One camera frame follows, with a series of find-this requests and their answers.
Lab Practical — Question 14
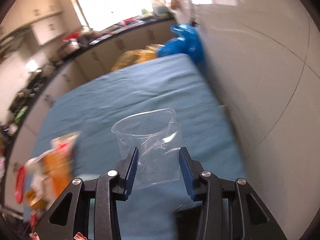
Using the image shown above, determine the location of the orange medicine box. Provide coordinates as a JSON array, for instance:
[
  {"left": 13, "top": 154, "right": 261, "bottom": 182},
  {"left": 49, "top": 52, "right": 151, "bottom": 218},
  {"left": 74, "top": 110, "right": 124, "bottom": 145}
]
[{"left": 23, "top": 132, "right": 81, "bottom": 211}]

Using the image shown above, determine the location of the yellow plastic bag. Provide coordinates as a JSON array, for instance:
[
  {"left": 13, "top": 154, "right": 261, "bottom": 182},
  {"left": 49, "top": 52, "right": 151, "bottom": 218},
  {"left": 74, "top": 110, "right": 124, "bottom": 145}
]
[{"left": 111, "top": 44, "right": 163, "bottom": 72}]

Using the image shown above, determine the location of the blue table cloth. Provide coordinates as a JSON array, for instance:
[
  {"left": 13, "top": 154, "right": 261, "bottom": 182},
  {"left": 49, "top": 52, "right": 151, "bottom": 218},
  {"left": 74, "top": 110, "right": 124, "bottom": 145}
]
[{"left": 31, "top": 54, "right": 245, "bottom": 239}]

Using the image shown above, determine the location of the clear plastic cup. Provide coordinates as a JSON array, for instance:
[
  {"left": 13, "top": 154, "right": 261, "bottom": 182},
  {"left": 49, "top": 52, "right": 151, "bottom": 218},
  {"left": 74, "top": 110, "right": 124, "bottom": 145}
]
[{"left": 111, "top": 108, "right": 182, "bottom": 190}]

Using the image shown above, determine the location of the blue plastic bag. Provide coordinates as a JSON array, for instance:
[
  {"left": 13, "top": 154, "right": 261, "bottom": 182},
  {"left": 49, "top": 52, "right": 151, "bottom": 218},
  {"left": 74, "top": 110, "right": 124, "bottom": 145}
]
[{"left": 157, "top": 23, "right": 205, "bottom": 64}]

